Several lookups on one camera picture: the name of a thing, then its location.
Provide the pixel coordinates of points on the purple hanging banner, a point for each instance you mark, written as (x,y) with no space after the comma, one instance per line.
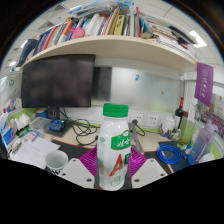
(204,83)

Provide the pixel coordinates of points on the dark wine bottle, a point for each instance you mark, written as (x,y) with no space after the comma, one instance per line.
(179,113)

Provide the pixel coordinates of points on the white crumpled tissue pile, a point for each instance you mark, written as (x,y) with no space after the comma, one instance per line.
(20,121)

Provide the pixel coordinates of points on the wall photo poster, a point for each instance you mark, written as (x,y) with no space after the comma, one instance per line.
(216,113)

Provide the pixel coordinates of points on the white tissue pack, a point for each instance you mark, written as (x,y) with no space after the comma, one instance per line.
(206,157)

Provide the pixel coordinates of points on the grey metal laptop stand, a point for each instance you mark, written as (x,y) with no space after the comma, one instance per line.
(136,136)

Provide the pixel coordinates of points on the dark blue mouse pad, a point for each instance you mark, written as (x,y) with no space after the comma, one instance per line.
(180,165)

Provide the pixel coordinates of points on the white wall socket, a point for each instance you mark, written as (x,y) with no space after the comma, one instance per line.
(153,120)
(137,118)

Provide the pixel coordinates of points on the blue tissue box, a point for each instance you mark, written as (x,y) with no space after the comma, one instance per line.
(6,133)

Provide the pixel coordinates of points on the white jar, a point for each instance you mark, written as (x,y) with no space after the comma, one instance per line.
(168,124)

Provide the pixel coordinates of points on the wall shelf with books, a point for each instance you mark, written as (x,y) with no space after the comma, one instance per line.
(113,45)

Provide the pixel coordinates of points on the black white checkered mug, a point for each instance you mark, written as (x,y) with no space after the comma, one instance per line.
(56,161)

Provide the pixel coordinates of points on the white bottle with green cap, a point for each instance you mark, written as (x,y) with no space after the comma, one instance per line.
(113,150)

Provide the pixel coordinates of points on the purple translucent water jug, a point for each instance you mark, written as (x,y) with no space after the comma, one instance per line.
(201,143)

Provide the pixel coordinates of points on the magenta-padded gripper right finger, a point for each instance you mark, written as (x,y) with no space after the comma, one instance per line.
(148,171)

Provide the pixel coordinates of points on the small blue box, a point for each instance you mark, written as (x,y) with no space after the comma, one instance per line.
(57,125)

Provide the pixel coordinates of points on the white paper notebook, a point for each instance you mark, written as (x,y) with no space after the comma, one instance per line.
(31,151)

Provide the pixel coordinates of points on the black desk mat red edge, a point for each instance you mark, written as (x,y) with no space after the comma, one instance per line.
(76,150)

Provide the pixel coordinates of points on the clear plastic box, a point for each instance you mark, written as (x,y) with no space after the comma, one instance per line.
(40,124)

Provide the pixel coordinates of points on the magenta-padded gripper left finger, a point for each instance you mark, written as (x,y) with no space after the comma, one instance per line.
(76,171)

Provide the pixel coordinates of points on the black computer monitor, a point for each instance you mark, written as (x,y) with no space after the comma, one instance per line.
(56,80)

